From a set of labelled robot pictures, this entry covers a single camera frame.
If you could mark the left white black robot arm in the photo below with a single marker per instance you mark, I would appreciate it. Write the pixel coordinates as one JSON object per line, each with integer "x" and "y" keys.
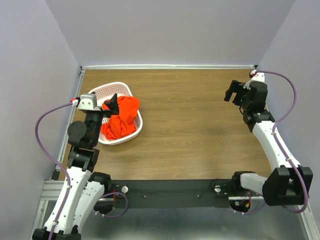
{"x": 82, "y": 187}

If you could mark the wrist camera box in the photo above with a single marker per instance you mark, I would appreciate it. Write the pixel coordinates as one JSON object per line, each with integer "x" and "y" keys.
{"x": 254, "y": 76}
{"x": 88, "y": 102}

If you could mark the aluminium frame rail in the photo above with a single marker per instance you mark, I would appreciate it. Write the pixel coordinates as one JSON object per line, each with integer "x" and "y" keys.
{"x": 50, "y": 192}

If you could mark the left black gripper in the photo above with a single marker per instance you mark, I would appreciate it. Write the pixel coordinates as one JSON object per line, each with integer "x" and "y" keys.
{"x": 113, "y": 105}

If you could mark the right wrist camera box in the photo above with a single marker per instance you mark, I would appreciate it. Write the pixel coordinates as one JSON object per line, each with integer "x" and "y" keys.
{"x": 254, "y": 76}

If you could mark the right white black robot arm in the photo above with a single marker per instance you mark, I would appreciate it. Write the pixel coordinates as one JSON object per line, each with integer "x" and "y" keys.
{"x": 289, "y": 182}

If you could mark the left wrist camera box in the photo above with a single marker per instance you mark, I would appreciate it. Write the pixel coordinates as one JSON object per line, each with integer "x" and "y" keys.
{"x": 88, "y": 102}

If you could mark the orange t shirt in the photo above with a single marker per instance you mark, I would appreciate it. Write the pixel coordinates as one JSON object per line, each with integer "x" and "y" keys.
{"x": 122, "y": 125}

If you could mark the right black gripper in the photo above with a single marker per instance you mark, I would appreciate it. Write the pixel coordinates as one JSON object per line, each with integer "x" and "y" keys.
{"x": 235, "y": 87}

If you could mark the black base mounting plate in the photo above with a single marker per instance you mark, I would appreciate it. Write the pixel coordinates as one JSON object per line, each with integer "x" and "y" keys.
{"x": 185, "y": 193}

